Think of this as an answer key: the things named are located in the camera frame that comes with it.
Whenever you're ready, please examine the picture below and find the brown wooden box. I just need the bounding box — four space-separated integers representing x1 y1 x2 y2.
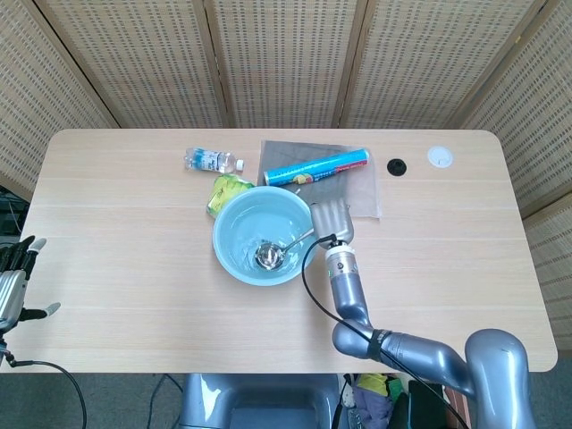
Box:
440 383 468 429

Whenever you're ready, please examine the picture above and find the light blue plastic bowl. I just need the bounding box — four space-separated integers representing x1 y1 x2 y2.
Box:
212 185 316 287

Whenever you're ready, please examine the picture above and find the pile of coloured clothes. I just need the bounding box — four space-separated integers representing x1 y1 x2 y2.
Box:
346 373 410 429

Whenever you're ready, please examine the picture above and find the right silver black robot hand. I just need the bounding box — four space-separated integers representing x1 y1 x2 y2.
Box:
309 199 357 245

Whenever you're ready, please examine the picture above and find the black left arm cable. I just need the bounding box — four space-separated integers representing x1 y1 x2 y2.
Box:
0 339 88 429

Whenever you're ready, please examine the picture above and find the metal ladle black handle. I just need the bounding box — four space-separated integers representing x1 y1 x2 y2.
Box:
255 228 316 271

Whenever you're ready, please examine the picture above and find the yellow green snack pouch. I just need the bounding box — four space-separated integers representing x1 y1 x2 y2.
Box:
205 174 257 218

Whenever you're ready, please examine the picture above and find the clear plastic water bottle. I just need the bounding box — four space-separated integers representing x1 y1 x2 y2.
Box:
183 147 246 174

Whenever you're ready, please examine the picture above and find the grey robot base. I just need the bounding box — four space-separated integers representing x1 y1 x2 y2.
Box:
178 373 345 429

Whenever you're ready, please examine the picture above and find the blue cling film roll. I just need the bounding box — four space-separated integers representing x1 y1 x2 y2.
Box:
262 148 371 188

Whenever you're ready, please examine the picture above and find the white desk grommet cap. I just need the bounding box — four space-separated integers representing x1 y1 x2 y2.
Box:
426 145 456 169

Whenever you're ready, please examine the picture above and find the black equipment with cables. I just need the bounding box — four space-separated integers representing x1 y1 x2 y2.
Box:
0 185 30 234

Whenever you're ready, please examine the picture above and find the grey mesh sheet in plastic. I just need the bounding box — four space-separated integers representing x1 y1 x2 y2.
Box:
256 139 383 220

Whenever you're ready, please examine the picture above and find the woven bamboo folding screen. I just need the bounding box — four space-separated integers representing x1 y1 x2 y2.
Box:
0 0 572 341

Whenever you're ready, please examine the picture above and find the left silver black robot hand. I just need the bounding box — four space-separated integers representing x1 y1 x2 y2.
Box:
0 235 62 332

